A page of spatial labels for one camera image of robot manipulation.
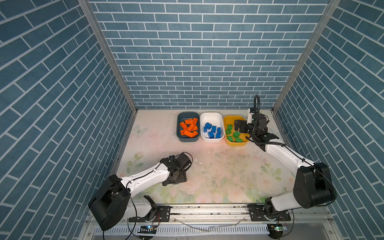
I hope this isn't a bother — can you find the orange lego brick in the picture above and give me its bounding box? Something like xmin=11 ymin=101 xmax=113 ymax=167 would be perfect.
xmin=180 ymin=122 xmax=188 ymax=130

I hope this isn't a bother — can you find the blue lego long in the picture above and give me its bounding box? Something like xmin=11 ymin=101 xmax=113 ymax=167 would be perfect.
xmin=205 ymin=123 xmax=212 ymax=130

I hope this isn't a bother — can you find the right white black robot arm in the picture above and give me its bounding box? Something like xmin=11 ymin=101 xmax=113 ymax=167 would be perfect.
xmin=234 ymin=107 xmax=337 ymax=216

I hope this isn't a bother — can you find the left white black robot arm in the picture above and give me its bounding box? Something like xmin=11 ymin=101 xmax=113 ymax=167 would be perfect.
xmin=88 ymin=152 xmax=193 ymax=231

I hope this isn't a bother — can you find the yellow plastic bin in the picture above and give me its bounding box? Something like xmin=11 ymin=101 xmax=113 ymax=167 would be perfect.
xmin=223 ymin=115 xmax=249 ymax=147

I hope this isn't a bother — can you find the dark teal plastic bin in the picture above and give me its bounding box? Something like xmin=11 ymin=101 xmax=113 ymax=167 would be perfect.
xmin=176 ymin=112 xmax=200 ymax=143

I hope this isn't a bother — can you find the white plastic bin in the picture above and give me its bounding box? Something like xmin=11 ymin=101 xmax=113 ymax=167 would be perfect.
xmin=200 ymin=112 xmax=225 ymax=143

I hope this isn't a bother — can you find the left green circuit board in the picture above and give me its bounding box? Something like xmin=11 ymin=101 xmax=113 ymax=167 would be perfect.
xmin=138 ymin=225 xmax=158 ymax=235

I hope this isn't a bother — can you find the green circuit board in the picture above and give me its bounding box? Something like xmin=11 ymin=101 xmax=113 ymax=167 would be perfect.
xmin=138 ymin=225 xmax=158 ymax=235
xmin=267 ymin=224 xmax=287 ymax=240

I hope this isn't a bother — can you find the right green circuit board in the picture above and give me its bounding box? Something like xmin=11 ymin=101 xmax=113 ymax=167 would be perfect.
xmin=267 ymin=224 xmax=287 ymax=240

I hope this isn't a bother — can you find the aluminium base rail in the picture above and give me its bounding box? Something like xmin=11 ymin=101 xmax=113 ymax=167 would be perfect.
xmin=116 ymin=203 xmax=335 ymax=225

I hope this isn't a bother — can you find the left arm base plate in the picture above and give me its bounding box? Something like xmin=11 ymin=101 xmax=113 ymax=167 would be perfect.
xmin=129 ymin=206 xmax=171 ymax=223

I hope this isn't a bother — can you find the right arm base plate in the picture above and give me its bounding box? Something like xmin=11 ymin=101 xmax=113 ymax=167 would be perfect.
xmin=246 ymin=204 xmax=291 ymax=222

